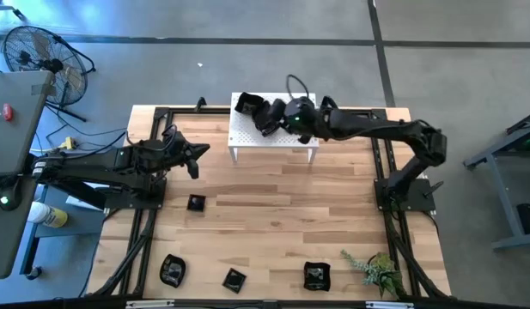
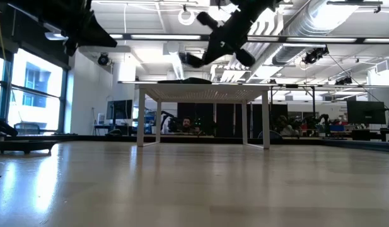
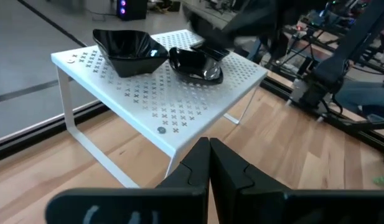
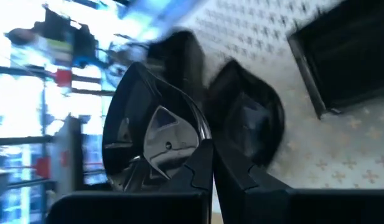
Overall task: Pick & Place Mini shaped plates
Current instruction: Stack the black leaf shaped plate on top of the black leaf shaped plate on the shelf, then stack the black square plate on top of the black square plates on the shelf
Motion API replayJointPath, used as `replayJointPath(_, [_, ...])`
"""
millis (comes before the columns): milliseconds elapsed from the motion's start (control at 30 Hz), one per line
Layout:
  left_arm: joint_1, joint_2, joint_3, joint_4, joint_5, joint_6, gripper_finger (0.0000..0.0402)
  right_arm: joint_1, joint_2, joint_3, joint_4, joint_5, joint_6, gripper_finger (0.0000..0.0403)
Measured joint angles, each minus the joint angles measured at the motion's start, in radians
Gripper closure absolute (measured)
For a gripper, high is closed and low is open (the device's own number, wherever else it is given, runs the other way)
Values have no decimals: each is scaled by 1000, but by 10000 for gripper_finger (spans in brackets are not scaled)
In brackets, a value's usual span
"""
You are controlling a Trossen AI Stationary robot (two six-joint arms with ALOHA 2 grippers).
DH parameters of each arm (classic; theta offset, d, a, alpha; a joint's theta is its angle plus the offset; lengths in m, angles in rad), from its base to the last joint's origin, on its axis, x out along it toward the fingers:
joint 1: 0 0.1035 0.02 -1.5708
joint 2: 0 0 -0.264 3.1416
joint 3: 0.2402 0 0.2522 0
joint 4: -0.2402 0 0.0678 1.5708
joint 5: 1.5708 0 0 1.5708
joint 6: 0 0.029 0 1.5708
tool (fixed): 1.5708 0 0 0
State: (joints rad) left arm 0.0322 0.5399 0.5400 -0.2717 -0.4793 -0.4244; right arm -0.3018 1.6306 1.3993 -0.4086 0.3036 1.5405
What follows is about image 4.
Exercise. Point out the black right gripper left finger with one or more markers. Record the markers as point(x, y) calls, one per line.
point(185, 205)

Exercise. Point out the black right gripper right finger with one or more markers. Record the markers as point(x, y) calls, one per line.
point(257, 202)

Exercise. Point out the black oval mini plate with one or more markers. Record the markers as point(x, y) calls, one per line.
point(251, 124)

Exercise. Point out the black leaf-shaped mini plate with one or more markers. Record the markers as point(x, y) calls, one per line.
point(129, 124)

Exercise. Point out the white perforated metal shelf riser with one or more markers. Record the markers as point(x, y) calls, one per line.
point(335, 149)

